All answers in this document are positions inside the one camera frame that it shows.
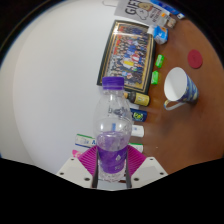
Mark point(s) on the blue detergent bottle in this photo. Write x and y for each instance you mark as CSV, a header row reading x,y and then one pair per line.
x,y
166,6

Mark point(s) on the white paper gift bag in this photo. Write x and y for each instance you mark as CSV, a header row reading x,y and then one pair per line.
x,y
133,8

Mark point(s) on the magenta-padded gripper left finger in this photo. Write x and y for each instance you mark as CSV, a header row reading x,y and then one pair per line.
x,y
87,160

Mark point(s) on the dark blue pump bottle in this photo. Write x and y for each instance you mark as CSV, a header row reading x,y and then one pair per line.
x,y
139,115

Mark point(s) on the blue patterned white mug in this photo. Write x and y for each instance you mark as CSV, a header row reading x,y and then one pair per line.
x,y
180,86

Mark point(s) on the small beige snack packet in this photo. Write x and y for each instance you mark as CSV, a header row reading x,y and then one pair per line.
x,y
171,22

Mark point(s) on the dark bottle with yellow label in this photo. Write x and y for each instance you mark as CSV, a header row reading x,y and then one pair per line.
x,y
140,98

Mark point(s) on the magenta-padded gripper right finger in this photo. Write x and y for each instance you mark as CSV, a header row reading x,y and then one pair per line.
x,y
135,160

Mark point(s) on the clear purple-capped water bottle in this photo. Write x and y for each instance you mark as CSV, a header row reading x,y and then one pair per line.
x,y
111,133

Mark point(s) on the framed group photo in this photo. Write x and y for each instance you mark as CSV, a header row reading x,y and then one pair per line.
x,y
128,56

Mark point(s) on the flat round red coaster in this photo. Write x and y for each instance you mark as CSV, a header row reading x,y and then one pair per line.
x,y
195,59

